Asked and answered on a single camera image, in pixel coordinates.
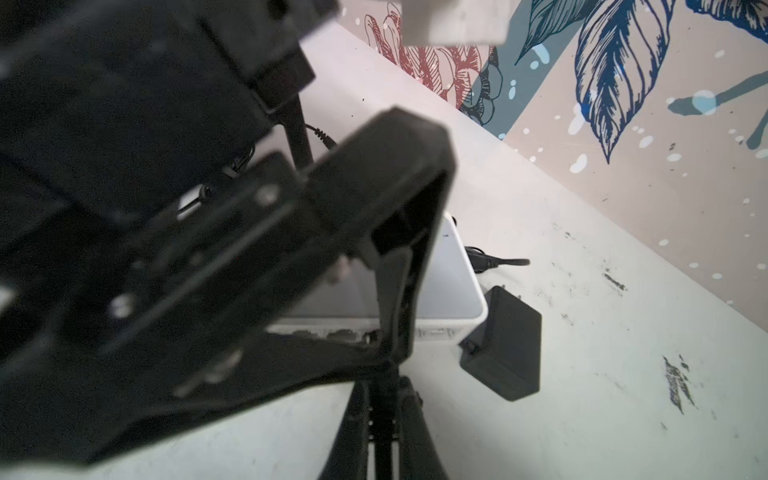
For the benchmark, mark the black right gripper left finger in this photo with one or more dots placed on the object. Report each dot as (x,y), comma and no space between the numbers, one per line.
(348,457)

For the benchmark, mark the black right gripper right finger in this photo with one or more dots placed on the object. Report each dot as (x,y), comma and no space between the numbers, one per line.
(418,458)

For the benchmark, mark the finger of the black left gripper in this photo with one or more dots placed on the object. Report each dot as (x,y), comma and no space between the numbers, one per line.
(404,242)

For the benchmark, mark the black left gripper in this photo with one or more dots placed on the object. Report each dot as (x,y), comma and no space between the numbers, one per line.
(161,208)

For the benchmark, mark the black power adapter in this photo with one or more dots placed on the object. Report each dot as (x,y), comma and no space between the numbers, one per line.
(504,351)
(325,138)

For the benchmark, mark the white network switch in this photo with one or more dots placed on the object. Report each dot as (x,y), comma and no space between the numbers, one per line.
(449,306)

